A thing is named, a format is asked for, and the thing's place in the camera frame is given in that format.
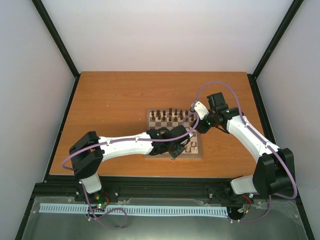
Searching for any wooden chess board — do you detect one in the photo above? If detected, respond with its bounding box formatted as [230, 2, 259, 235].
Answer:
[146, 120, 203, 160]

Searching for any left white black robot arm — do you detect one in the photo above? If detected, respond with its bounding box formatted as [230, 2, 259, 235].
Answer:
[69, 125, 193, 202]

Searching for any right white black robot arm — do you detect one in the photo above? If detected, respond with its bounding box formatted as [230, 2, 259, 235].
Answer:
[191, 92, 298, 197]

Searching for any dark chess pieces row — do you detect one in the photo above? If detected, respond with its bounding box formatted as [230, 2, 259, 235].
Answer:
[146, 108, 195, 123]

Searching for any green lit circuit board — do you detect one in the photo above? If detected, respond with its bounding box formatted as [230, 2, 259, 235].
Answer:
[97, 203, 106, 209]

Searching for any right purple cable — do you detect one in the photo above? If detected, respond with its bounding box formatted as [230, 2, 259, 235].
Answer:
[195, 80, 299, 224]

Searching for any black aluminium frame rail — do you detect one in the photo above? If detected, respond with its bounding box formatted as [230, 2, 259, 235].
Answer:
[32, 175, 300, 201]

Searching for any light blue slotted cable duct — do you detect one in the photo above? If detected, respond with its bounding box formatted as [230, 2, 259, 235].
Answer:
[38, 203, 228, 218]

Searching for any right black frame post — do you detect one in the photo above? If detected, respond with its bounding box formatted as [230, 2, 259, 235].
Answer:
[251, 0, 305, 78]

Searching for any black frame post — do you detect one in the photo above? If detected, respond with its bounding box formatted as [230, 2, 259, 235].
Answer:
[31, 0, 81, 79]
[251, 0, 305, 78]

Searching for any left black frame post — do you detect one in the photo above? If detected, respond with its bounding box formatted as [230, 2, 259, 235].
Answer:
[31, 0, 81, 79]

